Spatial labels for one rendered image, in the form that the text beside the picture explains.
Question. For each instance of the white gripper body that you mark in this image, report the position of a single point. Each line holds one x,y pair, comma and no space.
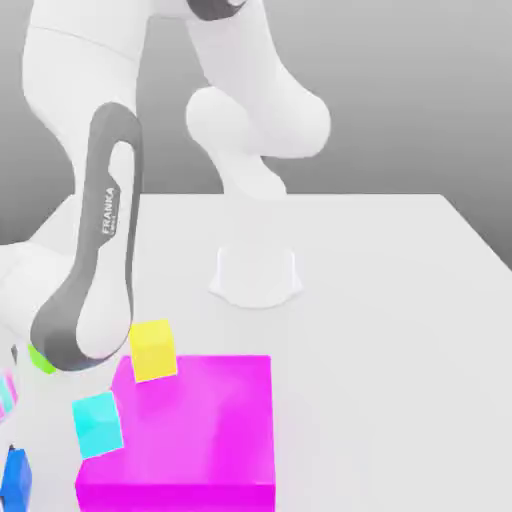
8,436

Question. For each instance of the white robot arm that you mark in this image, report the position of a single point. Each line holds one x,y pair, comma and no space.
100,248

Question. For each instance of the small blue cube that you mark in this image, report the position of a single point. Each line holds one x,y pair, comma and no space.
14,480

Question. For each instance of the small green cube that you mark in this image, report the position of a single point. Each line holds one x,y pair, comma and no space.
40,360

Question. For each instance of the small cyan cube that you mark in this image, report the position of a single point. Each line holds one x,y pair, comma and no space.
98,426

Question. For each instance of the small yellow cube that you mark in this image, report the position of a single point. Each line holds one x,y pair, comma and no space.
152,352

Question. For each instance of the large magenta box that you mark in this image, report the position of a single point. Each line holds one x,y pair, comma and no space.
200,432

